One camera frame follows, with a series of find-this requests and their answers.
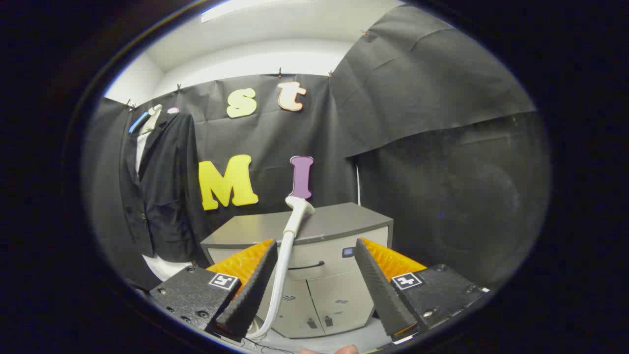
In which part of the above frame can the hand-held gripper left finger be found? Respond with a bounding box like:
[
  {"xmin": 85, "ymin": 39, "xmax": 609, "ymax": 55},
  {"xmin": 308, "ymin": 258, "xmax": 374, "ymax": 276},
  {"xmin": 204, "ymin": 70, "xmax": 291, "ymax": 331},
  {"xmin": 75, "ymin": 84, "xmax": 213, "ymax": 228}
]
[{"xmin": 149, "ymin": 238, "xmax": 279, "ymax": 342}]

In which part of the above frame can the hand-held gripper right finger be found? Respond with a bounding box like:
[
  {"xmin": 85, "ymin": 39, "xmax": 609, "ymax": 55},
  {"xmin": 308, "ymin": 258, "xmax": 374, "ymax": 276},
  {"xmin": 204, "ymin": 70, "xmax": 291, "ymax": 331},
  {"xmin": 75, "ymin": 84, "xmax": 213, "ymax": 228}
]
[{"xmin": 354, "ymin": 237, "xmax": 490, "ymax": 343}]

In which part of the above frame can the white garment steamer head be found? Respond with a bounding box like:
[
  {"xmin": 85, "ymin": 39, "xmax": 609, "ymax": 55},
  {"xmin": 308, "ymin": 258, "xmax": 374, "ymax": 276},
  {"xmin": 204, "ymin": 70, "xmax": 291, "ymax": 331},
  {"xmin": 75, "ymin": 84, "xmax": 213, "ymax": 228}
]
[{"xmin": 246, "ymin": 196, "xmax": 316, "ymax": 340}]

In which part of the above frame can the black suit jacket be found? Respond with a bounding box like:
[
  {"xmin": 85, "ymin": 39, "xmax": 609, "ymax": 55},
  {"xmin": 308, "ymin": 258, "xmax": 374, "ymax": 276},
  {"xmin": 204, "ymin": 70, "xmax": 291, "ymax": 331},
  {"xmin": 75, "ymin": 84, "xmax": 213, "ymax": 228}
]
[{"xmin": 119, "ymin": 112, "xmax": 207, "ymax": 264}]

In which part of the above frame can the cream steamer hanger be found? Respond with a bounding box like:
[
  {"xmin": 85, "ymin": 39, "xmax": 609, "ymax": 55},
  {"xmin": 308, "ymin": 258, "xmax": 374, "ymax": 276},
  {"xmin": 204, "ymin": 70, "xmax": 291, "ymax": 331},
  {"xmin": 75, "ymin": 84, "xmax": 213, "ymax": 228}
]
[{"xmin": 139, "ymin": 104, "xmax": 163, "ymax": 136}]

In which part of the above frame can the grey cabinet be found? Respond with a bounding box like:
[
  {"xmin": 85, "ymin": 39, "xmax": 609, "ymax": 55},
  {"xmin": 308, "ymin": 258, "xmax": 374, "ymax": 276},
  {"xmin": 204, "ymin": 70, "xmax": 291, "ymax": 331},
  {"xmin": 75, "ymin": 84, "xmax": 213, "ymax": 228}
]
[{"xmin": 200, "ymin": 202, "xmax": 394, "ymax": 339}]

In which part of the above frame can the black backdrop cloth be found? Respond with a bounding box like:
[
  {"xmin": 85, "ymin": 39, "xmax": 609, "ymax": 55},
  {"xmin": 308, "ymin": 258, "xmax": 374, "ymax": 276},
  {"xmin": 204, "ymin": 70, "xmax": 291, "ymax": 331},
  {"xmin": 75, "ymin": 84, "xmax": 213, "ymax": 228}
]
[{"xmin": 81, "ymin": 5, "xmax": 551, "ymax": 295}]

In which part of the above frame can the large ceiling light panel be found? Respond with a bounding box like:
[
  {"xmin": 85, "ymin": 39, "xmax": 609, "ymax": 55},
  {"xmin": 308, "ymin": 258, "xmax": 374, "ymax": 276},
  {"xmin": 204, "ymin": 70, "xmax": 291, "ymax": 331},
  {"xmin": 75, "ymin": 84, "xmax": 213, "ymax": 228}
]
[{"xmin": 200, "ymin": 0, "xmax": 315, "ymax": 23}]

